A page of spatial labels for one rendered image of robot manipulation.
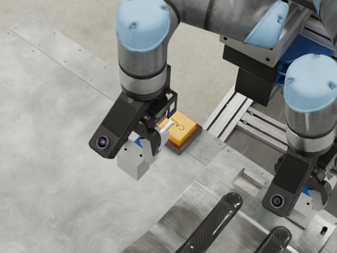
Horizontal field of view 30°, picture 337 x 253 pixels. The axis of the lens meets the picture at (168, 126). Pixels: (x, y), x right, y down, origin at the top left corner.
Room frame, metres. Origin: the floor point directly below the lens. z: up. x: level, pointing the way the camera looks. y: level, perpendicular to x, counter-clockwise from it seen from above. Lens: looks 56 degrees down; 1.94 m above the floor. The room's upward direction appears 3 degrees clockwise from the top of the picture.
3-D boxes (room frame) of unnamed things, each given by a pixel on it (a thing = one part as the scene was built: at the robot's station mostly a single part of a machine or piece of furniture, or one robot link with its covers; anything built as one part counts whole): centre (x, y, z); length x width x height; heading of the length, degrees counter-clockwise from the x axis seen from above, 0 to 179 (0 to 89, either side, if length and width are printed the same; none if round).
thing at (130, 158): (0.64, 0.03, 0.93); 0.13 x 0.05 x 0.05; 144
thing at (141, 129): (0.63, 0.04, 1.09); 0.09 x 0.08 x 0.12; 144
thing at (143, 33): (0.63, 0.04, 1.25); 0.09 x 0.08 x 0.11; 160
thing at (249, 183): (0.60, -0.16, 0.87); 0.05 x 0.05 x 0.04; 54
